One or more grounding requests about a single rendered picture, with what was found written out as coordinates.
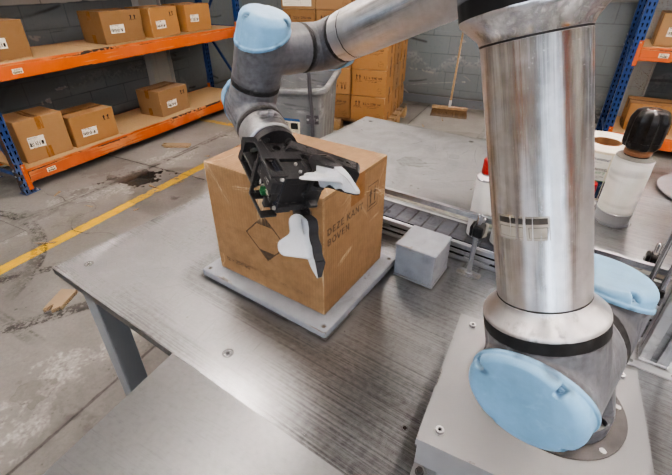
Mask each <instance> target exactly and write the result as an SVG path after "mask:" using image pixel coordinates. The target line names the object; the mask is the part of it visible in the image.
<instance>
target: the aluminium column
mask: <svg viewBox="0 0 672 475"><path fill-rule="evenodd" d="M638 359H640V360H642V361H645V362H647V363H650V364H653V365H655V366H658V367H660V368H663V369H667V368H668V366H669V365H670V363H671V362H672V284H671V286H670V288H669V290H668V292H667V294H666V295H665V297H664V299H663V301H662V303H661V304H660V306H659V308H658V310H657V312H656V314H655V315H654V317H653V319H652V321H651V323H650V325H649V326H648V328H647V330H646V332H645V334H644V335H643V337H642V339H641V341H640V343H639V347H638Z"/></svg>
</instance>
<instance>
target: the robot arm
mask: <svg viewBox="0 0 672 475"><path fill-rule="evenodd" d="M611 1H612V0H355V1H354V2H352V3H350V4H348V5H346V6H344V7H343V8H341V9H339V10H337V11H335V12H334V13H332V14H330V15H328V16H326V17H324V18H322V19H321V20H318V21H315V22H291V20H290V17H289V16H288V15H287V14H286V13H285V12H283V11H282V10H280V9H278V8H275V7H272V6H269V5H262V4H257V3H253V4H247V5H245V6H243V7H242V8H241V9H240V11H239V13H238V19H237V22H236V29H235V33H234V52H233V63H232V73H231V79H229V80H228V81H227V83H226V84H225V86H224V87H223V89H222V92H221V100H222V104H223V108H224V111H225V114H226V116H227V117H228V119H229V120H230V122H231V123H232V125H233V127H234V129H235V131H236V132H237V134H238V136H239V138H240V141H241V149H240V151H239V155H238V159H239V161H240V163H241V165H242V167H243V169H244V171H245V173H246V175H247V177H248V179H249V181H250V189H249V195H250V197H251V199H252V201H253V203H254V205H255V207H256V209H257V212H258V214H259V216H260V218H267V217H276V216H277V214H276V213H282V212H290V210H293V215H292V216H291V217H290V218H289V230H290V231H289V234H288V235H287V236H285V237H284V238H283V239H281V240H280V241H279V242H278V251H279V253H280V254H281V255H283V256H288V257H296V258H303V259H308V261H309V264H310V266H311V268H312V270H313V272H314V274H315V276H316V277H317V278H321V277H322V274H323V270H324V266H325V263H326V262H325V259H324V257H323V253H322V245H321V243H320V240H319V234H318V231H319V226H318V221H317V219H316V218H315V217H314V216H312V215H310V214H311V212H310V209H309V208H316V207H317V206H318V204H317V203H318V200H319V198H320V195H321V192H322V191H323V190H324V188H331V189H334V190H337V191H340V192H343V193H346V194H351V195H359V194H360V190H359V188H358V187H357V185H356V182H357V180H358V177H359V174H360V165H359V163H357V162H355V161H352V160H349V159H346V158H343V157H340V156H337V155H334V154H331V153H328V152H325V151H322V150H319V149H316V148H313V147H310V146H307V145H304V144H301V143H298V142H297V141H296V139H295V137H294V136H293V133H292V131H291V129H290V128H289V126H288V125H287V123H286V122H285V120H284V119H283V117H282V115H281V114H280V112H279V111H278V109H277V107H276V103H277V97H278V92H279V89H280V84H281V79H282V76H284V75H292V74H300V73H308V72H316V71H324V70H339V69H341V68H343V67H347V66H349V65H351V64H352V63H353V62H354V60H355V59H357V58H360V57H362V56H365V55H367V54H370V53H373V52H375V51H378V50H380V49H383V48H385V47H388V46H391V45H393V44H396V43H398V42H401V41H403V40H406V39H408V38H411V37H414V36H416V35H419V34H421V33H424V32H426V31H429V30H431V29H434V28H437V27H439V26H442V25H444V24H447V23H449V22H452V21H455V20H457V19H458V23H459V29H460V30H461V31H462V32H463V33H465V34H466V35H467V36H468V37H470V38H471V39H472V40H473V41H475V42H476V43H477V44H478V47H479V49H480V61H481V75H482V89H483V103H484V117H485V131H486V145H487V159H488V174H489V188H490V202H491V216H492V230H493V244H494V258H495V272H496V286H497V289H496V290H494V291H493V292H492V293H491V294H489V295H488V296H487V298H486V299H485V301H484V304H483V317H484V329H485V346H484V349H483V350H482V351H479V352H478V353H477V354H476V355H475V356H474V358H473V362H472V364H471V366H470V369H469V383H470V387H471V390H472V392H473V394H474V396H475V398H476V400H477V401H478V403H479V404H480V406H481V407H482V408H483V410H484V411H485V412H486V413H487V414H488V415H489V416H490V417H491V418H492V419H493V420H494V421H495V422H496V423H497V424H498V425H499V426H500V427H501V428H503V429H504V430H505V431H507V432H508V433H510V434H511V435H513V436H514V437H516V438H518V439H519V440H521V441H523V442H525V443H527V444H529V445H532V446H534V447H537V448H540V449H544V450H548V451H554V452H565V451H568V450H576V449H579V448H580V447H582V446H583V445H587V444H592V443H595V442H598V441H600V440H601V439H603V438H604V437H605V436H606V435H607V433H608V431H609V430H610V428H611V426H612V424H613V422H614V419H615V415H616V386H617V384H618V382H619V380H620V378H621V376H622V374H623V372H624V370H625V367H626V365H627V363H628V361H629V359H630V357H631V355H632V353H633V351H634V349H635V347H636V345H637V343H638V341H639V339H640V337H641V335H642V333H643V331H644V329H645V327H646V326H647V324H648V322H649V320H650V318H651V316H652V315H655V313H656V312H657V310H656V309H655V308H656V306H657V304H658V302H659V299H660V293H659V290H658V288H657V287H656V285H655V284H654V283H653V282H652V281H651V280H650V279H649V278H648V277H647V276H645V275H644V274H642V273H641V272H639V271H638V270H636V269H634V268H632V267H630V266H628V265H626V264H624V263H622V262H620V261H617V260H614V259H612V258H609V257H606V256H602V255H599V254H595V253H594V191H595V22H596V20H597V18H598V17H599V15H600V13H601V12H602V11H603V10H604V9H605V8H606V6H607V5H608V4H609V3H610V2H611ZM257 186H260V189H259V190H254V188H255V187H257ZM255 199H263V201H262V205H263V207H264V208H266V207H269V208H270V210H262V211H261V210H260V208H259V206H258V204H257V202H256V200H255ZM275 212H276V213H275Z"/></svg>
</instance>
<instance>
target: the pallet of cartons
mask: <svg viewBox="0 0 672 475"><path fill-rule="evenodd" d="M354 1H355V0H281V8H284V9H283V12H285V13H286V14H287V15H288V16H289V17H290V20H291V22H315V21H318V20H321V19H322V18H324V17H326V16H328V15H330V14H332V13H334V12H335V11H337V10H339V9H341V8H343V7H344V6H346V5H348V4H350V3H352V2H354ZM407 46H408V39H406V40H403V41H401V42H398V43H396V44H393V45H391V46H388V47H385V48H383V49H380V50H378V51H375V52H373V53H370V54H367V55H365V56H362V57H360V58H357V59H355V60H354V62H353V63H352V64H351V65H349V66H347V67H343V68H341V74H340V75H339V77H338V78H337V82H336V97H335V113H334V129H333V130H339V129H341V128H343V121H349V122H355V121H357V120H360V119H362V118H364V117H366V116H368V117H373V118H378V119H383V120H388V121H393V122H398V123H400V117H401V118H405V116H406V113H407V103H402V102H403V92H404V84H403V81H405V71H406V59H407Z"/></svg>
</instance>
